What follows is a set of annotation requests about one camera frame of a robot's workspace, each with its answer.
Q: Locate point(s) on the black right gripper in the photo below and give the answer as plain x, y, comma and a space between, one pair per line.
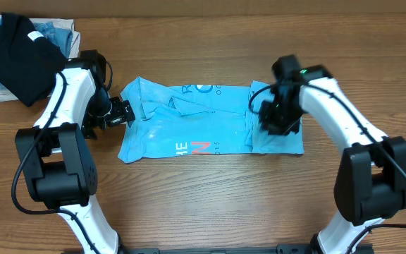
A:
271, 125

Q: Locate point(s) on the folded white cloth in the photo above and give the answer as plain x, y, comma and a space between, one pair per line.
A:
6, 95

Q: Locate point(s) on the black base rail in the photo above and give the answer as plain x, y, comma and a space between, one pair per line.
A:
224, 250

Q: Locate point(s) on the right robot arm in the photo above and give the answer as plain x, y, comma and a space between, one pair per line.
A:
371, 181

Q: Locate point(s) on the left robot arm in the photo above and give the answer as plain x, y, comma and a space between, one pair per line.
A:
55, 160

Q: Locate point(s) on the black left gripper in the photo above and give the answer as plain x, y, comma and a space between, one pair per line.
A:
123, 112

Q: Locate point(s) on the folded black shirt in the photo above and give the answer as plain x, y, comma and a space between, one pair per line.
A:
29, 62

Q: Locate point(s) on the light blue t-shirt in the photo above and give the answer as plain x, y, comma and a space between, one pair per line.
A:
182, 120

